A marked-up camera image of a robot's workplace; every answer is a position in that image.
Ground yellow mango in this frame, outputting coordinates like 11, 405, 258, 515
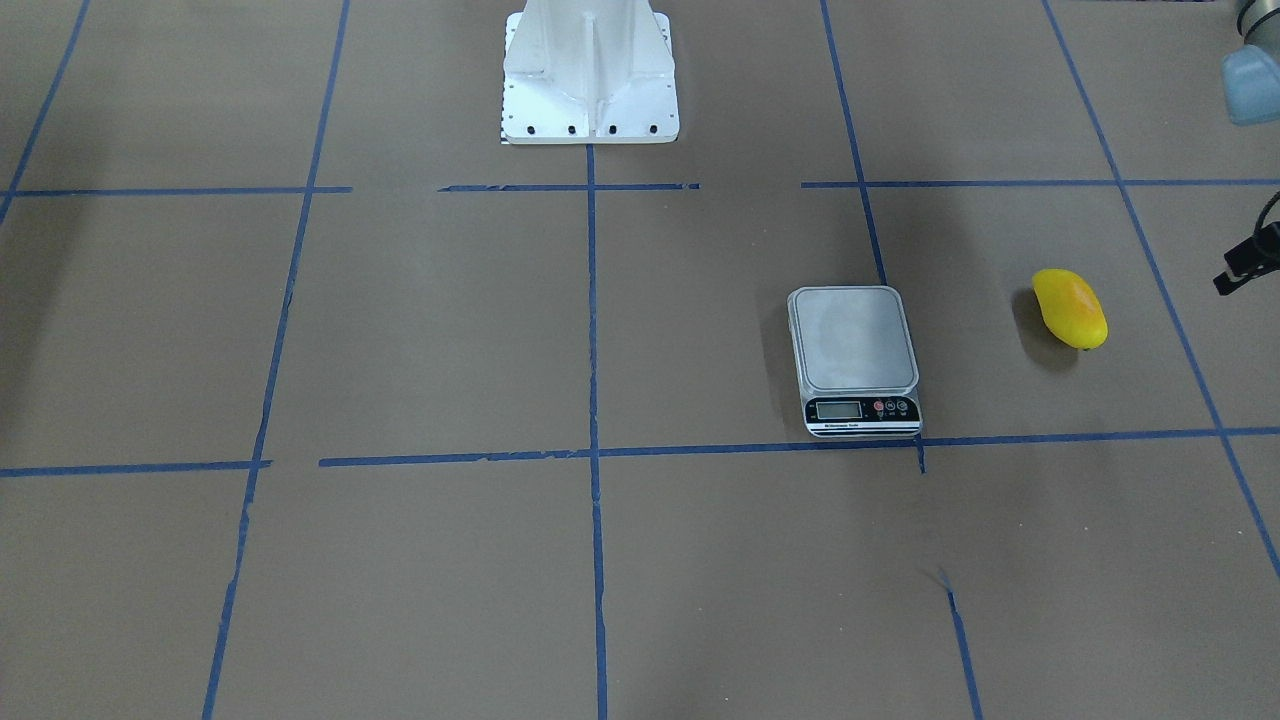
1032, 268, 1108, 351

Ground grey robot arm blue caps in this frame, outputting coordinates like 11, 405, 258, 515
1213, 1, 1279, 296

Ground silver digital kitchen scale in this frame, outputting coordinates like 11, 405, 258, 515
787, 284, 923, 439

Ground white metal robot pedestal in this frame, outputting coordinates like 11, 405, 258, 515
500, 1, 681, 145

